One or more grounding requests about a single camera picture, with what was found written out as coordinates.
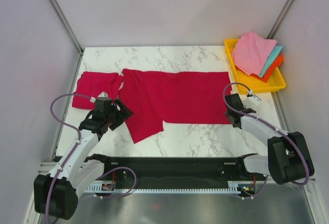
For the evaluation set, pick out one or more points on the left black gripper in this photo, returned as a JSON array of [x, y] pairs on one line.
[[125, 114]]

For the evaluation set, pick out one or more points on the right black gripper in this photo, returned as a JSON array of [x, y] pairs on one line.
[[226, 112]]

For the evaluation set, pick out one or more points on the red t-shirt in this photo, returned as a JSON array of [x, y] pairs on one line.
[[156, 97], [92, 85]]

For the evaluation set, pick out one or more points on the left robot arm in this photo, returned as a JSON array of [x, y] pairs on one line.
[[56, 194]]

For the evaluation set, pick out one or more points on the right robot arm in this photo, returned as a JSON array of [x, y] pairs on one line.
[[288, 158]]

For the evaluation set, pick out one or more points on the folded red t-shirt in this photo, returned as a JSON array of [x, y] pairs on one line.
[[92, 85]]

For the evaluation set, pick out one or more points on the yellow plastic tray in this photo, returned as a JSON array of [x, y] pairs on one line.
[[275, 82]]

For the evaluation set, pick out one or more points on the pink t-shirt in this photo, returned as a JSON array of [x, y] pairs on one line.
[[251, 52]]

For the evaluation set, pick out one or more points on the orange t-shirt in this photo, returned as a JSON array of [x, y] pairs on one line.
[[269, 70]]

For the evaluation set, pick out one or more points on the light blue t-shirt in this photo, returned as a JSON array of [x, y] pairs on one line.
[[271, 58]]

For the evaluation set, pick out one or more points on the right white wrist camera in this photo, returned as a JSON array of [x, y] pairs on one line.
[[252, 101]]

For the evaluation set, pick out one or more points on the right aluminium frame post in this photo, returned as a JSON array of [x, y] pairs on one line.
[[280, 18]]

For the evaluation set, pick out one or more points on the aluminium frame post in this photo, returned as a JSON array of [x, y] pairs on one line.
[[280, 18], [65, 23]]

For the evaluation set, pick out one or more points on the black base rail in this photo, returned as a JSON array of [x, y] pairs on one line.
[[177, 173]]

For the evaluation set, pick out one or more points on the white slotted cable duct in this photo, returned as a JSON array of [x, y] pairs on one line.
[[100, 187]]

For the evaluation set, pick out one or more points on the left aluminium frame post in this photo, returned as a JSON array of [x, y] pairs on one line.
[[65, 23]]

